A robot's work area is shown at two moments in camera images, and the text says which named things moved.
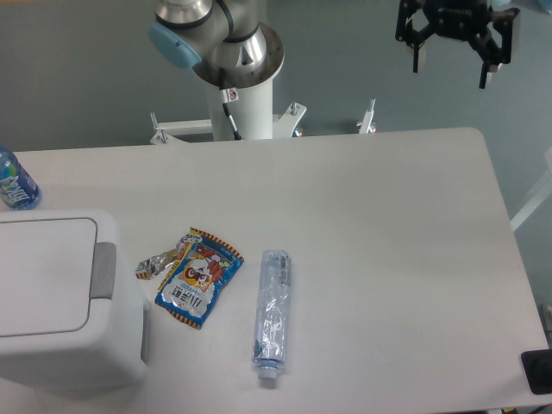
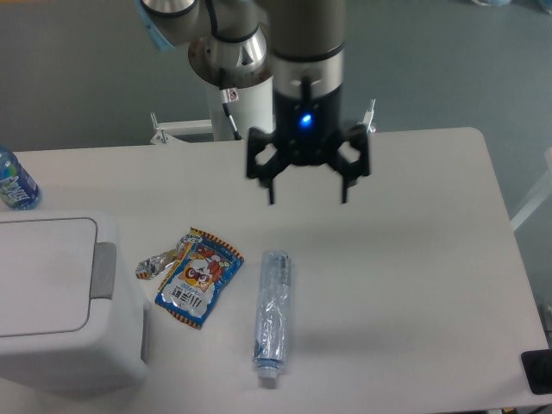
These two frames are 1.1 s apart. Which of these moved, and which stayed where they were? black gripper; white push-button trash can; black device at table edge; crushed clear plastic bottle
Moved: black gripper
Stayed: crushed clear plastic bottle; black device at table edge; white push-button trash can
